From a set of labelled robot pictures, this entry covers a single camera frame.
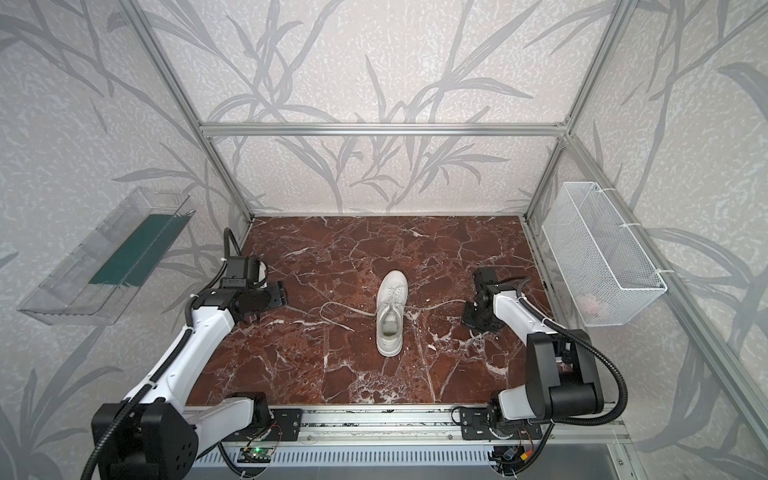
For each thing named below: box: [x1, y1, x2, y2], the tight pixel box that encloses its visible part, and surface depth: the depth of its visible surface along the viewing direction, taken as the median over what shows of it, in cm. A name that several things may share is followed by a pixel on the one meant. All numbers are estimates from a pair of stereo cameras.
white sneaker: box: [376, 270, 409, 357], surface depth 87 cm
